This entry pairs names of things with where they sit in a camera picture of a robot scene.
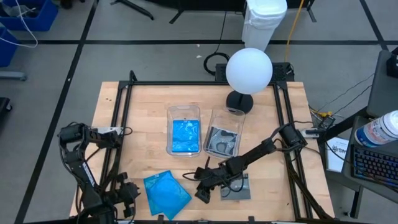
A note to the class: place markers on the black plastic clamp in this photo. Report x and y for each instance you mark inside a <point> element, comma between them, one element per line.
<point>252,219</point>
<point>133,77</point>
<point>160,218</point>

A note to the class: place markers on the black aluminium frame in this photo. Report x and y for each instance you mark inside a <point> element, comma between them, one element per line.
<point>202,83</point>

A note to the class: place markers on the white trash can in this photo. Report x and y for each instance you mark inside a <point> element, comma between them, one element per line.
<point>264,18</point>

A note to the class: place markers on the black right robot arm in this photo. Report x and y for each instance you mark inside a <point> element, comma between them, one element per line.
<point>258,152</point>

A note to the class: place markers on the white paper sheet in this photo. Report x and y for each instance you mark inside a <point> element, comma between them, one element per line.
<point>334,155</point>

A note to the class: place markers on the black stand foot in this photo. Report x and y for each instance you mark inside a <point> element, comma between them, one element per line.
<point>136,10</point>
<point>177,12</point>
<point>311,11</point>

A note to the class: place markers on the small electronics box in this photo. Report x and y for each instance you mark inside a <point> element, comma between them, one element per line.
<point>326,121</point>

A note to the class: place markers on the white wipes canister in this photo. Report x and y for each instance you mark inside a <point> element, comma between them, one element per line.
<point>376,130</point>

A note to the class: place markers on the blue plastic floor bin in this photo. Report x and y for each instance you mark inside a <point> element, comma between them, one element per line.
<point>7,49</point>
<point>43,18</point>

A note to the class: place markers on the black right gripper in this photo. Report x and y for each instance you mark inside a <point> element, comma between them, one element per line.
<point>213,178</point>

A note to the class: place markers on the black perforated metal base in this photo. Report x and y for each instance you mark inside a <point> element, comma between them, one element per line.
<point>283,72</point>

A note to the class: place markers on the grey keyboard tray desk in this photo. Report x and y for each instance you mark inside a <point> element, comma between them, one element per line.
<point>379,193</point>

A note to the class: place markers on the black backlit keyboard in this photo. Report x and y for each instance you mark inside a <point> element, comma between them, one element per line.
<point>373,165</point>

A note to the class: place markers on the clear plastic bin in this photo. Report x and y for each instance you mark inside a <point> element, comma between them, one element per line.
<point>183,112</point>
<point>227,119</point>

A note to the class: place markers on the grey table foot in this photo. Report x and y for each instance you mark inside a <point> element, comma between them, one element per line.
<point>12,76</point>

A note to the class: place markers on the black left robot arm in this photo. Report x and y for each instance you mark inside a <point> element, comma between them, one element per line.
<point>82,169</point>

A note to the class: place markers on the black equipment piece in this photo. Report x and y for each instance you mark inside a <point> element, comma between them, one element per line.
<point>3,105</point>

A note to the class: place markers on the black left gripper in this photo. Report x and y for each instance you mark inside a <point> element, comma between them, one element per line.
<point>127,193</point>

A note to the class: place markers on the white globe table lamp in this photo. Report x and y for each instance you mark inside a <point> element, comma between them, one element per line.
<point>248,71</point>

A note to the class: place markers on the black desktop device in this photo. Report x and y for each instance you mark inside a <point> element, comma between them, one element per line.
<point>393,63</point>

